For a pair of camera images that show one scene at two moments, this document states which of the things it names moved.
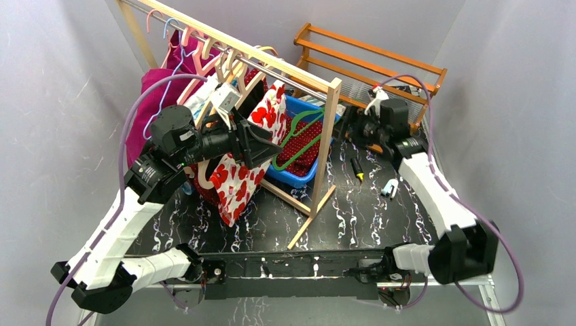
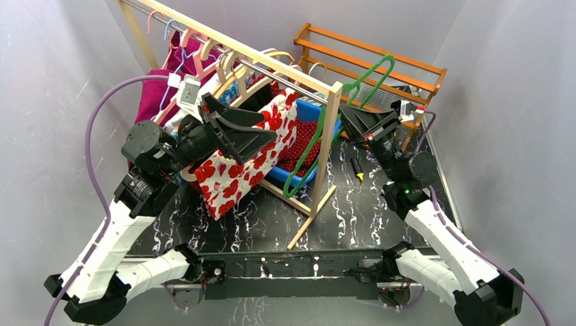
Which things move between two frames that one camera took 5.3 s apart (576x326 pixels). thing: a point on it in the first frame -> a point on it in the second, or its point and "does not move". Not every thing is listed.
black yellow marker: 357,170 does not move
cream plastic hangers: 270,51 -> 259,79
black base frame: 286,276 does not move
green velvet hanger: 299,121 -> 390,59
